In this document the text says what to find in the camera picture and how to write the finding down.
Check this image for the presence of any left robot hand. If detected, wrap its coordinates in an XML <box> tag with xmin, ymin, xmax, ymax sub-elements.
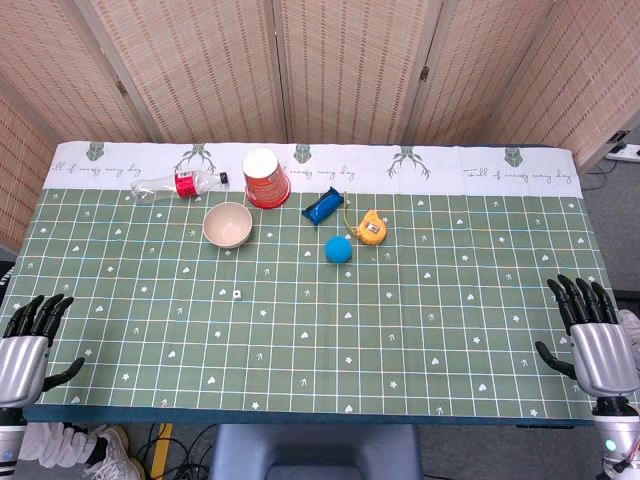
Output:
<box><xmin>0</xmin><ymin>293</ymin><xmax>86</xmax><ymax>409</ymax></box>

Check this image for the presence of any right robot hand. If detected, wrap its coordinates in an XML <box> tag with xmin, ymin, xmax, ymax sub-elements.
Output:
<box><xmin>534</xmin><ymin>274</ymin><xmax>640</xmax><ymax>400</ymax></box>

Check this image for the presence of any white sneaker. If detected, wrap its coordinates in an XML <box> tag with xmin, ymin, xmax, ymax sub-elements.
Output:
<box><xmin>84</xmin><ymin>424</ymin><xmax>147</xmax><ymax>480</ymax></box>

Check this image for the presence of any yellow floor tape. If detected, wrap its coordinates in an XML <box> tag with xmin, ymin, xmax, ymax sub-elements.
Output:
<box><xmin>150</xmin><ymin>422</ymin><xmax>174</xmax><ymax>480</ymax></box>

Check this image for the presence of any white power strip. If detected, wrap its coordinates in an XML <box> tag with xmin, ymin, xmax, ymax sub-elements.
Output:
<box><xmin>604</xmin><ymin>143</ymin><xmax>640</xmax><ymax>164</ymax></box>

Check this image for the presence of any clear plastic bottle red label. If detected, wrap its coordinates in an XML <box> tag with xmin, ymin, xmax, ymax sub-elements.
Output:
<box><xmin>130</xmin><ymin>169</ymin><xmax>231</xmax><ymax>206</ymax></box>

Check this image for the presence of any beige bowl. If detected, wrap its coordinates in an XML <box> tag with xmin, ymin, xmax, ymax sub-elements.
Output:
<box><xmin>202</xmin><ymin>202</ymin><xmax>254</xmax><ymax>249</ymax></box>

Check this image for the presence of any yellow tape measure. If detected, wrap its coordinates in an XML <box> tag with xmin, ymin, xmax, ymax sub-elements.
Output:
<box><xmin>341</xmin><ymin>191</ymin><xmax>390</xmax><ymax>247</ymax></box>

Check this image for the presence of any blue ball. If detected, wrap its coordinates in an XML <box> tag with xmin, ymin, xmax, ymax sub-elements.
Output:
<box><xmin>324</xmin><ymin>235</ymin><xmax>354</xmax><ymax>264</ymax></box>

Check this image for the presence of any green grid tablecloth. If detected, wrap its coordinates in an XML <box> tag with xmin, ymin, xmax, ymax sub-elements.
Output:
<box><xmin>22</xmin><ymin>141</ymin><xmax>599</xmax><ymax>427</ymax></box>

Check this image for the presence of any red paper cup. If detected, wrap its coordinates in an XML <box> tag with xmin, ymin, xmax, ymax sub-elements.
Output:
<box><xmin>242</xmin><ymin>147</ymin><xmax>292</xmax><ymax>210</ymax></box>

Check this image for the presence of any blue grey chair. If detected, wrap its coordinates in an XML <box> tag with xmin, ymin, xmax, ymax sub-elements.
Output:
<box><xmin>208</xmin><ymin>423</ymin><xmax>425</xmax><ymax>480</ymax></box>

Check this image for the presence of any blue snack packet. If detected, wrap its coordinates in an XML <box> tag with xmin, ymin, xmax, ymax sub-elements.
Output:
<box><xmin>301</xmin><ymin>186</ymin><xmax>346</xmax><ymax>227</ymax></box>

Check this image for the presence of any bamboo folding screen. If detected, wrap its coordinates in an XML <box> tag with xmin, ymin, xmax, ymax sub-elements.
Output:
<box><xmin>0</xmin><ymin>0</ymin><xmax>640</xmax><ymax>254</ymax></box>

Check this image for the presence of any black floor cable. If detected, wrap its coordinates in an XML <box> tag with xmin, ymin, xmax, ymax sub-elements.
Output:
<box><xmin>137</xmin><ymin>423</ymin><xmax>219</xmax><ymax>480</ymax></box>

